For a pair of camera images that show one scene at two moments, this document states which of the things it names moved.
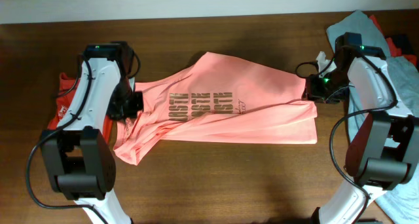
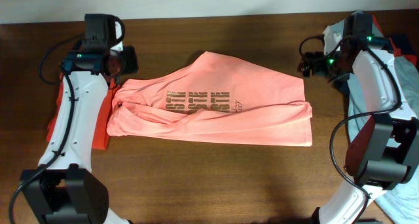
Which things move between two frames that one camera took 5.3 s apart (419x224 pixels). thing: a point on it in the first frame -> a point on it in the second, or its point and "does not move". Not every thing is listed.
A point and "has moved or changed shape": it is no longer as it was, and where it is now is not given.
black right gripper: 313,93 -> 317,57
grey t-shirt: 399,205 does not move
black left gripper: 123,114 -> 131,65
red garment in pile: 393,50 does not move
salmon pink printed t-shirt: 218,97 has moved or changed shape
